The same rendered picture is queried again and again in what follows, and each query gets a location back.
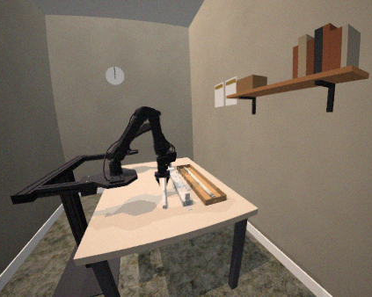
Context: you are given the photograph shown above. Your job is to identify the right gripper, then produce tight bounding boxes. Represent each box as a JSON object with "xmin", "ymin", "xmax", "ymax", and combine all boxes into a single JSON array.
[{"xmin": 155, "ymin": 165, "xmax": 170, "ymax": 185}]

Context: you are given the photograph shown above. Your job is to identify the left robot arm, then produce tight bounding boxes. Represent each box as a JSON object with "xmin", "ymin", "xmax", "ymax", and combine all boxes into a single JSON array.
[{"xmin": 127, "ymin": 123, "xmax": 177, "ymax": 157}]

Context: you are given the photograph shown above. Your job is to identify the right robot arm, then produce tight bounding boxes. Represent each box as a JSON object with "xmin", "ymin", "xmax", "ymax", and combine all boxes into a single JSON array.
[{"xmin": 109, "ymin": 107, "xmax": 176, "ymax": 184}]

